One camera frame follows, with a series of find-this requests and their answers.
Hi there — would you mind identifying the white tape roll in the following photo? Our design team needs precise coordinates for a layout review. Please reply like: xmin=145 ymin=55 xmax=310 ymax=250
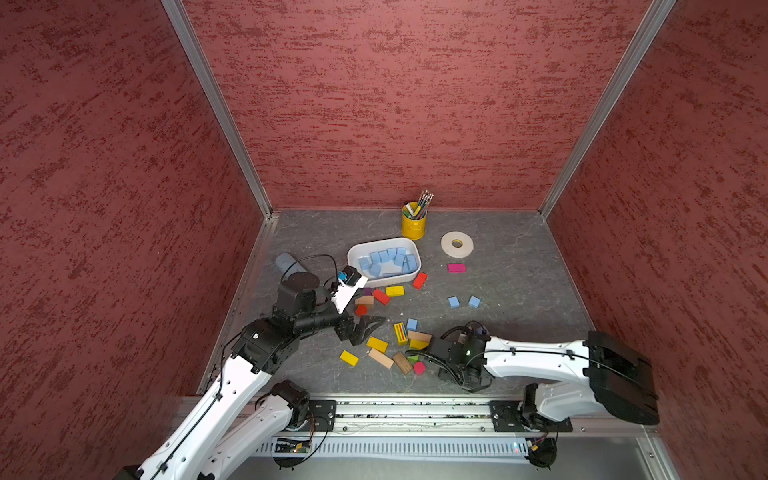
xmin=440 ymin=231 xmax=474 ymax=259

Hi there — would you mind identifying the bundle of pencils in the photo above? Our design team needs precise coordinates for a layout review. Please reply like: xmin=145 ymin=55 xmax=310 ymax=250
xmin=404 ymin=190 xmax=434 ymax=220

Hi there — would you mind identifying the dark wood block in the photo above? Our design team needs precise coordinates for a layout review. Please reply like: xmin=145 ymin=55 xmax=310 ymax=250
xmin=392 ymin=352 xmax=413 ymax=375

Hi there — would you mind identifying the yellow block front left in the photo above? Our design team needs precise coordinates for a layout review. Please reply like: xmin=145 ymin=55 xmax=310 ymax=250
xmin=340 ymin=350 xmax=359 ymax=367

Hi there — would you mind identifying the striped yellow block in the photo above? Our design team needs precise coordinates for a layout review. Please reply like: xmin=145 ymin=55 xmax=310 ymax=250
xmin=394 ymin=322 xmax=408 ymax=346

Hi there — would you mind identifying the red upright block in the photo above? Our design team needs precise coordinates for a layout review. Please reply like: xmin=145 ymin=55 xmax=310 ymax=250
xmin=412 ymin=272 xmax=428 ymax=290

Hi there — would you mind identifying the yellow metal pencil bucket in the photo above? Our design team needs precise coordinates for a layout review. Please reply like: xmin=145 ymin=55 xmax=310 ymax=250
xmin=401 ymin=204 xmax=426 ymax=241

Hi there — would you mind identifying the yellow block near bowl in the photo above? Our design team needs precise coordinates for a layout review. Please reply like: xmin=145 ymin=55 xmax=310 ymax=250
xmin=385 ymin=285 xmax=405 ymax=297

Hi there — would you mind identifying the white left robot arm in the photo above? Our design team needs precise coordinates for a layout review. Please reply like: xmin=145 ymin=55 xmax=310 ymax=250
xmin=116 ymin=266 xmax=385 ymax=479

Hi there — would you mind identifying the tan block left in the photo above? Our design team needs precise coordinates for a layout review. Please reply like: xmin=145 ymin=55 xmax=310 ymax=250
xmin=355 ymin=295 xmax=375 ymax=306

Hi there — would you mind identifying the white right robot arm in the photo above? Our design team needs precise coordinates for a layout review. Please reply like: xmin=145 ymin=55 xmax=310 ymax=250
xmin=418 ymin=325 xmax=660 ymax=432

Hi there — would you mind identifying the aluminium front rail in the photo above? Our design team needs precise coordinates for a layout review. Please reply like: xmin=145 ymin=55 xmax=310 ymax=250
xmin=170 ymin=394 xmax=655 ymax=436

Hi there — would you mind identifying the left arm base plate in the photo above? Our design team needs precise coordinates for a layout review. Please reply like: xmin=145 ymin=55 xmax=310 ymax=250
xmin=286 ymin=399 xmax=338 ymax=433

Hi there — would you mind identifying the white rectangular bowl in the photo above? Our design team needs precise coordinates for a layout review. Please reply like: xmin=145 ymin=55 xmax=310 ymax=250
xmin=347 ymin=237 xmax=422 ymax=288

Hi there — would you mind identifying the tan wood block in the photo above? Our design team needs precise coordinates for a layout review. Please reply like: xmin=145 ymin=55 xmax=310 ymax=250
xmin=408 ymin=330 xmax=432 ymax=343

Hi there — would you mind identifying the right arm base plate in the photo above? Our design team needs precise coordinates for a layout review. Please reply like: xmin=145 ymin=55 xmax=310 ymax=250
xmin=488 ymin=400 xmax=573 ymax=435

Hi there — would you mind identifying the magenta flat block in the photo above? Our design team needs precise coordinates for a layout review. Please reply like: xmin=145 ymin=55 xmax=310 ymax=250
xmin=447 ymin=263 xmax=467 ymax=273

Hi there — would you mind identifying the yellow block beside green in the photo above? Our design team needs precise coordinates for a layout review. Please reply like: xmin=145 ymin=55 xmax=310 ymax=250
xmin=409 ymin=340 xmax=429 ymax=351

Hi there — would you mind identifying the red flat block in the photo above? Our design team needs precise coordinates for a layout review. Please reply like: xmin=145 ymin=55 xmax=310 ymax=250
xmin=372 ymin=289 xmax=391 ymax=305

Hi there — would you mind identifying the yellow block centre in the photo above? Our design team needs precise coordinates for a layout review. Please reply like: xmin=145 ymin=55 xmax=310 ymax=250
xmin=367 ymin=337 xmax=388 ymax=353

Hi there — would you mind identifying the natural wood long block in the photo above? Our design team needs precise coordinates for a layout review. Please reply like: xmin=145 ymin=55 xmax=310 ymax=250
xmin=368 ymin=348 xmax=394 ymax=369

